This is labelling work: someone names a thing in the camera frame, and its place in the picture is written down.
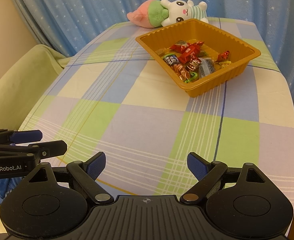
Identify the checked pastel tablecloth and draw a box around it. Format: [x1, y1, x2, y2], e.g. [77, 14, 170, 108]
[19, 16, 294, 198]

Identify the pale green cloth cover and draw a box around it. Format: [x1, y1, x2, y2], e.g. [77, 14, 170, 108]
[0, 44, 68, 130]

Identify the small red candy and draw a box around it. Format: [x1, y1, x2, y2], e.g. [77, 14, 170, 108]
[217, 50, 231, 62]

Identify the clear black printed snack packet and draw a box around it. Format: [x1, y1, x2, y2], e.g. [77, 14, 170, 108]
[198, 57, 216, 79]

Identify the white rabbit plush toy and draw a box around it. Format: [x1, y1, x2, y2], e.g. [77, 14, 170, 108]
[127, 0, 209, 28]

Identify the orange plastic tray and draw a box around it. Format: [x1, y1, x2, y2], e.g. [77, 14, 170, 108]
[135, 19, 262, 98]

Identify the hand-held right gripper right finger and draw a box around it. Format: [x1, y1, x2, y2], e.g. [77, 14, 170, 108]
[180, 151, 269, 205]

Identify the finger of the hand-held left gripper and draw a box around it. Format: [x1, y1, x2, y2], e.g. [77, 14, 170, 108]
[0, 140, 68, 159]
[0, 129, 43, 143]

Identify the red black patterned snack packet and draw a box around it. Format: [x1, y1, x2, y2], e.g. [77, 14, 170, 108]
[169, 40, 188, 53]

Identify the blue star curtain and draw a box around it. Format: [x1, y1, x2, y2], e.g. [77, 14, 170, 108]
[4, 0, 294, 130]

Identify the green sausage snack packet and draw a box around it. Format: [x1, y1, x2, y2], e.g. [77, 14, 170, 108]
[164, 53, 199, 84]

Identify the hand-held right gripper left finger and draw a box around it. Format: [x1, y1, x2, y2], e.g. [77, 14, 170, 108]
[24, 151, 113, 205]

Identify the blue patterned cloth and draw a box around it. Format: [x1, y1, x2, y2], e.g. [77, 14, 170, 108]
[0, 177, 21, 234]

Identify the dark red snack packet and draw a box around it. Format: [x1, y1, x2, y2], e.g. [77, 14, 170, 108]
[187, 54, 200, 72]

